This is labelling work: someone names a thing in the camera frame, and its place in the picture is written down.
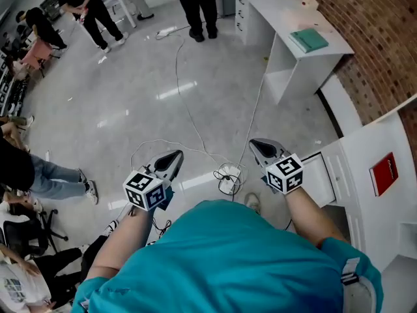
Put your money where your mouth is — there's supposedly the white cable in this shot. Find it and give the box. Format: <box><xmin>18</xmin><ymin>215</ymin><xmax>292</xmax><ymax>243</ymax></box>
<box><xmin>130</xmin><ymin>138</ymin><xmax>229</xmax><ymax>175</ymax></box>
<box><xmin>175</xmin><ymin>34</ymin><xmax>225</xmax><ymax>166</ymax></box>
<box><xmin>236</xmin><ymin>73</ymin><xmax>265</xmax><ymax>168</ymax></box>

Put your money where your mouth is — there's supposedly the red book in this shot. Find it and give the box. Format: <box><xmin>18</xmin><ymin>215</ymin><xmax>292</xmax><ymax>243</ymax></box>
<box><xmin>368</xmin><ymin>152</ymin><xmax>399</xmax><ymax>198</ymax></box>

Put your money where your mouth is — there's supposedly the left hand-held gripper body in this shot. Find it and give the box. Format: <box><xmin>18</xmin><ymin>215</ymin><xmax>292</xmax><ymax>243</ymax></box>
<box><xmin>122</xmin><ymin>165</ymin><xmax>172</xmax><ymax>212</ymax></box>

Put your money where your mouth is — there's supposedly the white power strip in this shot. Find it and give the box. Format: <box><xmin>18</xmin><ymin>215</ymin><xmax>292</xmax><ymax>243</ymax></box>
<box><xmin>155</xmin><ymin>27</ymin><xmax>179</xmax><ymax>41</ymax></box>
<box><xmin>218</xmin><ymin>162</ymin><xmax>244</xmax><ymax>195</ymax></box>

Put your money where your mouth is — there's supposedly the person's left forearm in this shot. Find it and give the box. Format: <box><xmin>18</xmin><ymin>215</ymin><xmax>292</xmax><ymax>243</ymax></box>
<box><xmin>85</xmin><ymin>205</ymin><xmax>156</xmax><ymax>280</ymax></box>

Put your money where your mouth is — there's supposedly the grey shoulder strap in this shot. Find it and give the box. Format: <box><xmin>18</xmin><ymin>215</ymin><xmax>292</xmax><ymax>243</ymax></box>
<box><xmin>340</xmin><ymin>256</ymin><xmax>375</xmax><ymax>313</ymax></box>

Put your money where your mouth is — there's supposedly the person's right shoe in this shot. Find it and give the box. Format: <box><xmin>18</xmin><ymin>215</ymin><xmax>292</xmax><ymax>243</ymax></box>
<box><xmin>244</xmin><ymin>192</ymin><xmax>262</xmax><ymax>215</ymax></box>

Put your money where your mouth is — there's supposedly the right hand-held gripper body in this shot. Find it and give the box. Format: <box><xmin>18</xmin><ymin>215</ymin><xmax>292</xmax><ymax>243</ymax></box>
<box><xmin>260</xmin><ymin>153</ymin><xmax>304</xmax><ymax>196</ymax></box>

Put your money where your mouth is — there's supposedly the shelf of black white devices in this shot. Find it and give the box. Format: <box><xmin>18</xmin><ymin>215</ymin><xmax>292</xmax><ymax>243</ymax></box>
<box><xmin>0</xmin><ymin>49</ymin><xmax>29</xmax><ymax>117</ymax></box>

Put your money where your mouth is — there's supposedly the person's right forearm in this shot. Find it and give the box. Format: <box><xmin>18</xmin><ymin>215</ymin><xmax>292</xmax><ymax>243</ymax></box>
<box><xmin>285</xmin><ymin>186</ymin><xmax>348</xmax><ymax>246</ymax></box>

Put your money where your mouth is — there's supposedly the teal book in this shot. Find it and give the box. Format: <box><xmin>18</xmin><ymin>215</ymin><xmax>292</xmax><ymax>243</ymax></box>
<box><xmin>287</xmin><ymin>28</ymin><xmax>330</xmax><ymax>54</ymax></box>

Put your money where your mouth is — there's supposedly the plain white desk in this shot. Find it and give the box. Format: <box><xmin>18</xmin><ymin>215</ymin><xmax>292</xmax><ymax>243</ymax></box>
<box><xmin>229</xmin><ymin>0</ymin><xmax>355</xmax><ymax>106</ymax></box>

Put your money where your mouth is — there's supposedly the person's teal shirt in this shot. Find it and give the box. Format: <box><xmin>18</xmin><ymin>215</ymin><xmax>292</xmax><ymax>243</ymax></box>
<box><xmin>70</xmin><ymin>199</ymin><xmax>384</xmax><ymax>313</ymax></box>

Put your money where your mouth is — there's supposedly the white desk with hutch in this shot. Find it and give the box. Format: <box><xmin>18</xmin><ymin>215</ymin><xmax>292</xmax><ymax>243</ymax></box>
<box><xmin>299</xmin><ymin>93</ymin><xmax>417</xmax><ymax>313</ymax></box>

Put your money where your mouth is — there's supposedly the white table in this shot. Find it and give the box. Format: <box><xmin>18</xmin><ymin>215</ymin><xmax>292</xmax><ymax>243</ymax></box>
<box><xmin>97</xmin><ymin>0</ymin><xmax>137</xmax><ymax>29</ymax></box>

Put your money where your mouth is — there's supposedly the black office chair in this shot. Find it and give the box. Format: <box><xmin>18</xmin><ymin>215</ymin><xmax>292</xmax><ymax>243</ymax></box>
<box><xmin>0</xmin><ymin>207</ymin><xmax>70</xmax><ymax>258</ymax></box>

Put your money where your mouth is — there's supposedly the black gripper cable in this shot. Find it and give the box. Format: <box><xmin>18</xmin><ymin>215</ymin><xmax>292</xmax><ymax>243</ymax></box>
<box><xmin>151</xmin><ymin>218</ymin><xmax>173</xmax><ymax>239</ymax></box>

